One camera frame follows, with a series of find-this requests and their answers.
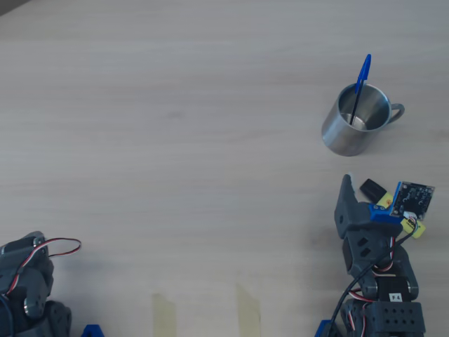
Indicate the blue capped ballpoint pen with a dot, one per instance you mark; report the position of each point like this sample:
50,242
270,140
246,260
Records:
365,70

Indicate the idle grey robot arm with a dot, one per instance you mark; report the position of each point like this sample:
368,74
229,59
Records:
35,277

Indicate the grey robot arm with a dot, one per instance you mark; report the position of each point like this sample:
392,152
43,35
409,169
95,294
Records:
396,312

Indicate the silver steel cup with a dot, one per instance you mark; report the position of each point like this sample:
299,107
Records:
336,137

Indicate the yellow highlighter with black cap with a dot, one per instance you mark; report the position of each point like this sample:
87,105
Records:
372,187

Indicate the blue base clamp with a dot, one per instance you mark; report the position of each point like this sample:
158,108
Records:
93,331
320,331

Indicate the beige tape strip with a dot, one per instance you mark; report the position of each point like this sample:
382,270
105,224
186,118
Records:
164,316
248,312

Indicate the camera board on blue mount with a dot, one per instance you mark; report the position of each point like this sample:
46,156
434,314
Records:
414,200

